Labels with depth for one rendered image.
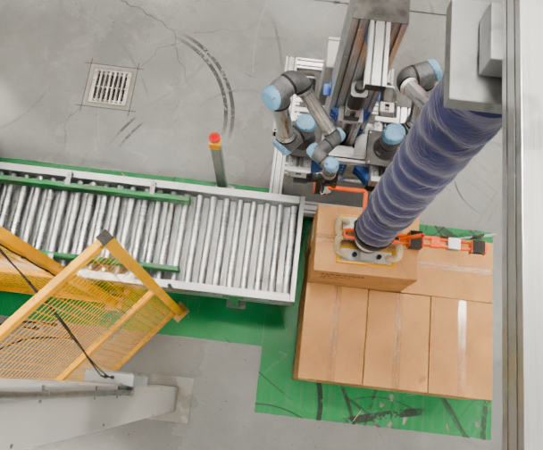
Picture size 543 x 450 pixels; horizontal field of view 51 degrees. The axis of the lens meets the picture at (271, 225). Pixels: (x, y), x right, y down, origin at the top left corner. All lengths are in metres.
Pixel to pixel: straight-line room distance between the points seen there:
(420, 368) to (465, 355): 0.30
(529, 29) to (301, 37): 3.69
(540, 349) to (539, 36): 0.69
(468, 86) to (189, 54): 3.63
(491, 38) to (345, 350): 2.48
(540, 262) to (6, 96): 4.46
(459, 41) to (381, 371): 2.46
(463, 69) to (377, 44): 1.06
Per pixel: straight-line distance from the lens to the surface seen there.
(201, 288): 3.61
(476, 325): 3.87
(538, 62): 1.42
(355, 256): 3.29
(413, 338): 3.73
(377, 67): 2.52
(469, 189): 4.69
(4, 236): 2.51
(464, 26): 1.64
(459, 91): 1.53
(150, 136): 4.63
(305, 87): 2.91
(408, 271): 3.37
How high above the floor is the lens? 4.13
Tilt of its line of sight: 74 degrees down
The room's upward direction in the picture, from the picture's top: 5 degrees clockwise
